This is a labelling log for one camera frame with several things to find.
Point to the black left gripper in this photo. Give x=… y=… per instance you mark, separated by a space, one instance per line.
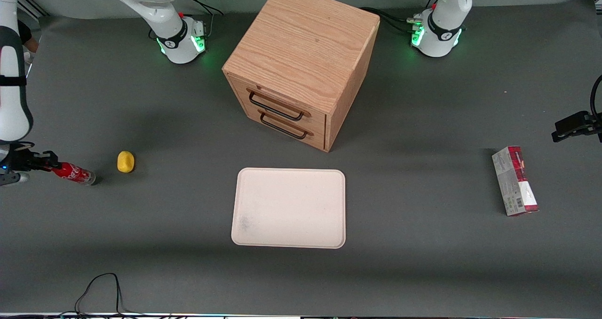
x=574 y=123

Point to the wooden drawer cabinet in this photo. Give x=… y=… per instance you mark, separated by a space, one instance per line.
x=305 y=41

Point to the yellow lemon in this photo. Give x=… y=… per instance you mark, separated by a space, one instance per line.
x=125 y=162

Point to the red coke bottle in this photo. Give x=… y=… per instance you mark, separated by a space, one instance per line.
x=75 y=173

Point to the person leg in black trousers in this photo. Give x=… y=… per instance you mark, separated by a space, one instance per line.
x=26 y=33

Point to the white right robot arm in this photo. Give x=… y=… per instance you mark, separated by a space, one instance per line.
x=14 y=98

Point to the red and grey carton box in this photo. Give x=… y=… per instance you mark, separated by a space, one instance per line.
x=515 y=182

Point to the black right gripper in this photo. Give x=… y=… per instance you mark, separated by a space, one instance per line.
x=24 y=161

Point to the wooden drawer front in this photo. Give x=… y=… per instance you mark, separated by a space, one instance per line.
x=287 y=138
x=282 y=100

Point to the beige plastic tray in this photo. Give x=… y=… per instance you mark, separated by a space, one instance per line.
x=289 y=208

